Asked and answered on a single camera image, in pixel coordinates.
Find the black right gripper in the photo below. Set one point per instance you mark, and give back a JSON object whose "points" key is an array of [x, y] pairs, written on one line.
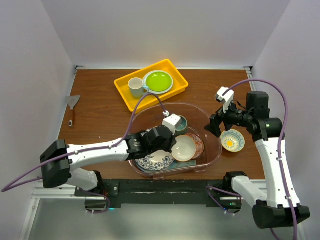
{"points": [[216, 119]]}

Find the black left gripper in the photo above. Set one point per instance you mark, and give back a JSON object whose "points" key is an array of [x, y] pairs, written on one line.
{"points": [[172, 141]]}

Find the white bowl teal leaf pattern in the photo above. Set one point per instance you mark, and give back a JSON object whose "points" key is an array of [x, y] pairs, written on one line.
{"points": [[184, 149]]}

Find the teal glazed ceramic mug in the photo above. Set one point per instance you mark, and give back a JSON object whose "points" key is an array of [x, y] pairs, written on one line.
{"points": [[182, 128]]}

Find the dark blue patterned plate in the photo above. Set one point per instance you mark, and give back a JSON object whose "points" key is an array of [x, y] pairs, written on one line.
{"points": [[157, 161]]}

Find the mint divided rectangular plate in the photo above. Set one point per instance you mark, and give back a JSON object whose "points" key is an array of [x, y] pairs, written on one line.
{"points": [[178, 164]]}

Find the yellow patterned bowl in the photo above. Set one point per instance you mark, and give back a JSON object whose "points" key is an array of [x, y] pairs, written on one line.
{"points": [[232, 141]]}

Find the red patterned bowl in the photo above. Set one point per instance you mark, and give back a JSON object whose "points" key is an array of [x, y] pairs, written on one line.
{"points": [[200, 147]]}

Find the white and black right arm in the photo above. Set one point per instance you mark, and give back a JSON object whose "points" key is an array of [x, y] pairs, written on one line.
{"points": [[279, 206]]}

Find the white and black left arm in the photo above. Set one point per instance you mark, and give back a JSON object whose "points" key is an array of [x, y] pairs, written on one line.
{"points": [[63, 164]]}

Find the clear plastic bin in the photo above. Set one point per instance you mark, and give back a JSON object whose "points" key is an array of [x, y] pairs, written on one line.
{"points": [[197, 119]]}

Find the green plate white rim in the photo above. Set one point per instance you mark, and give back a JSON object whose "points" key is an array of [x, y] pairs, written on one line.
{"points": [[158, 82]]}

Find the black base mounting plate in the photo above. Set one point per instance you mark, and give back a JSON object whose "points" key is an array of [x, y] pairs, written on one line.
{"points": [[167, 192]]}

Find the grey triangular scraper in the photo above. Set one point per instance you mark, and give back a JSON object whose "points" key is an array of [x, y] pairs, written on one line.
{"points": [[72, 102]]}

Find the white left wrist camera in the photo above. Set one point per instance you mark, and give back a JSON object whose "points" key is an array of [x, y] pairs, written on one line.
{"points": [[171, 121]]}

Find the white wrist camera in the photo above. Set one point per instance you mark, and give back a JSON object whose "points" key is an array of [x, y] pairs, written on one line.
{"points": [[224, 96], [171, 121]]}

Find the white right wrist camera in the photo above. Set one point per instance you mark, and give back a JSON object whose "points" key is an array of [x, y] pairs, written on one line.
{"points": [[224, 96]]}

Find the white mug blue handle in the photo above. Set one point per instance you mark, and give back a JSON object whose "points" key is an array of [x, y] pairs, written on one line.
{"points": [[137, 87]]}

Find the aluminium table frame rail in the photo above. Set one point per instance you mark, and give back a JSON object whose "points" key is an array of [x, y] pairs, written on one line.
{"points": [[301, 235]]}

